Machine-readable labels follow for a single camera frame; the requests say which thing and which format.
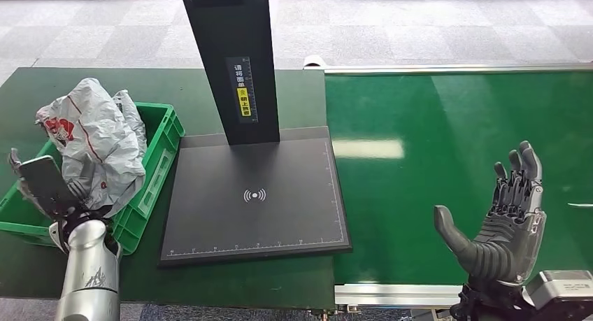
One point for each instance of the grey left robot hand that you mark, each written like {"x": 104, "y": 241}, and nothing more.
{"x": 44, "y": 182}

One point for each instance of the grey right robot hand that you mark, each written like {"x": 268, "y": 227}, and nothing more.
{"x": 505, "y": 244}

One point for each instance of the white plastic mail package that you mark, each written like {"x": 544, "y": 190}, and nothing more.
{"x": 102, "y": 138}

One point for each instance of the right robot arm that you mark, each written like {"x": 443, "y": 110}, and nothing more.
{"x": 486, "y": 305}

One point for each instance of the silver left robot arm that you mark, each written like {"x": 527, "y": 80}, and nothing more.
{"x": 90, "y": 272}

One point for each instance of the green conveyor belt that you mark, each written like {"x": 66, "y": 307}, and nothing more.
{"x": 394, "y": 194}

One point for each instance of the black inbound scanner machine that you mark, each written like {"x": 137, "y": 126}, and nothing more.
{"x": 255, "y": 207}

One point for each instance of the green plastic crate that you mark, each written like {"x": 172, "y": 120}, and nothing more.
{"x": 162, "y": 133}

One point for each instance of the yellow label sticker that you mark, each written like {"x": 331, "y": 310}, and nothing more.
{"x": 244, "y": 102}

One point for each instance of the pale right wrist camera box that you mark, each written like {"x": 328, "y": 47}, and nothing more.
{"x": 563, "y": 291}

